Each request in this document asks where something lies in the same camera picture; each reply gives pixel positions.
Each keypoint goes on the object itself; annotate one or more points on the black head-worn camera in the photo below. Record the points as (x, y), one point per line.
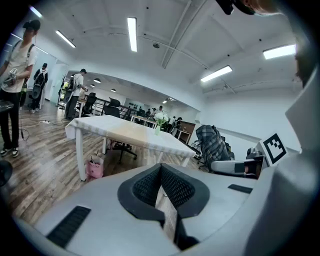
(227, 6)

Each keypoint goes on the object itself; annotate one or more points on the pale artificial flower bouquet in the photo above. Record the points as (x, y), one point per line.
(160, 118)

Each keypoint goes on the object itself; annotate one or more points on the wooden desk with white legs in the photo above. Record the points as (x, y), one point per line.
(140, 117)

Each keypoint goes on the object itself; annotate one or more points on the black pendant lamp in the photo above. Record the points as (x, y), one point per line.
(113, 90)
(97, 80)

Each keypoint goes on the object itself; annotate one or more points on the white ceiling light panel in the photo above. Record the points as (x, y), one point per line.
(278, 51)
(35, 11)
(216, 73)
(132, 33)
(65, 38)

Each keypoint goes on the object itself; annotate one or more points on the black metal railing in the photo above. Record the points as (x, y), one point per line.
(125, 108)

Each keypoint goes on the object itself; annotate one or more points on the pink shopping bag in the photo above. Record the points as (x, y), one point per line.
(95, 170)

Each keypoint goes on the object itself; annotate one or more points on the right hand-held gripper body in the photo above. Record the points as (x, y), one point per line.
(273, 148)

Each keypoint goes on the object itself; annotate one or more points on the brown cabinet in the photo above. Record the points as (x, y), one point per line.
(187, 130)

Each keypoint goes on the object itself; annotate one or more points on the black swivel office chair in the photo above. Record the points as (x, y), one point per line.
(89, 102)

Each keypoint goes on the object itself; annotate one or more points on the white power strip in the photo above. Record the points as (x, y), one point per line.
(45, 122)

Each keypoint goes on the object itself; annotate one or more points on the large black mesh office chair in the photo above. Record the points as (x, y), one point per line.
(113, 107)

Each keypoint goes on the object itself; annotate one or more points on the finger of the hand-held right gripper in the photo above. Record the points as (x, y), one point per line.
(227, 167)

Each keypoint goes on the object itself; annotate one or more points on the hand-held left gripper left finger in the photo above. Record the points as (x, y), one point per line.
(100, 212)

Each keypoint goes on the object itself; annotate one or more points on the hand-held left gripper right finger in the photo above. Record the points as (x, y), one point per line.
(215, 200)

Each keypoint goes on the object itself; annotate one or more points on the dark plaid folding umbrella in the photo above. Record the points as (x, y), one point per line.
(212, 142)

